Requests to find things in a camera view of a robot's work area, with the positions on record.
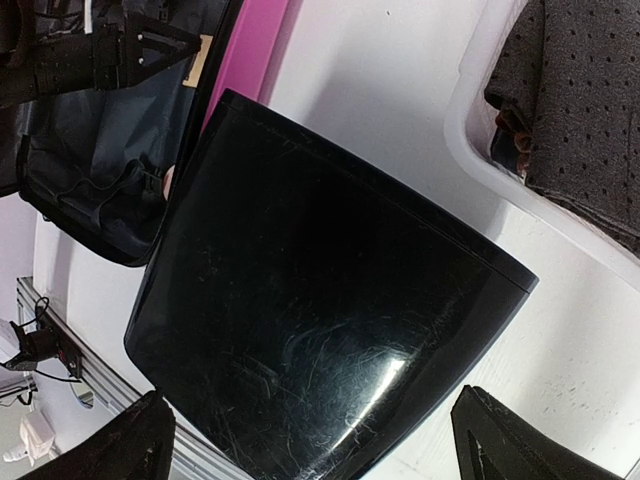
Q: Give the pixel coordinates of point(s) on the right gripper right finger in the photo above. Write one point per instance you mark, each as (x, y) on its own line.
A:
(492, 442)

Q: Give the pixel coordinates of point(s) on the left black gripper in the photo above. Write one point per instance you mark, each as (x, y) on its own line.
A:
(104, 60)

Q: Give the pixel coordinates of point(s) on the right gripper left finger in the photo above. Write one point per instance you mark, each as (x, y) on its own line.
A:
(136, 444)

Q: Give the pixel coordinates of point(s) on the tan square box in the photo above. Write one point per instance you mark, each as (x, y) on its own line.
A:
(193, 77)

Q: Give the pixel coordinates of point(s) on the black and pink drawer organizer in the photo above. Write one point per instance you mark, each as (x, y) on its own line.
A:
(304, 310)

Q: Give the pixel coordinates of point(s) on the red plaid cloth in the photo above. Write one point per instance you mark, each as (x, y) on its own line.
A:
(512, 144)

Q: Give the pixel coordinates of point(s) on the black dotted cloth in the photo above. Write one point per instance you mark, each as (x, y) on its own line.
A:
(569, 70)

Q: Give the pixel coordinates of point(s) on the pink hard-shell suitcase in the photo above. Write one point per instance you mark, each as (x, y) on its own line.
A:
(93, 161)

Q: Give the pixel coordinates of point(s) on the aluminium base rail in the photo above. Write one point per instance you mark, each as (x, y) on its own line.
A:
(75, 411)

